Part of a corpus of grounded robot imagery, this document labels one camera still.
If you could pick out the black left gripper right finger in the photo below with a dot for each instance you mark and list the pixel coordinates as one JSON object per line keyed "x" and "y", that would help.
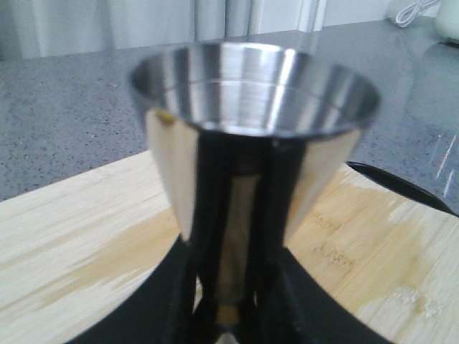
{"x": 299, "y": 310}

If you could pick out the grey curtain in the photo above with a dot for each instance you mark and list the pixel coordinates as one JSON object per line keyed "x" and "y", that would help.
{"x": 32, "y": 29}

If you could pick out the white appliance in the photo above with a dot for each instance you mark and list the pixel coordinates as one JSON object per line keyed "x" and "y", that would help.
{"x": 446, "y": 21}

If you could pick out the wooden cutting board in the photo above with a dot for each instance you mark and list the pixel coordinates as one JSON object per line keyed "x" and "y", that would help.
{"x": 73, "y": 250}

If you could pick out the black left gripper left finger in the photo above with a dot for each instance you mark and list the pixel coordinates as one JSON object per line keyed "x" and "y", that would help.
{"x": 161, "y": 309}

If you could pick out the steel double jigger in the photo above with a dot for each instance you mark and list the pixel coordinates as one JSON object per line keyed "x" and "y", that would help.
{"x": 245, "y": 137}

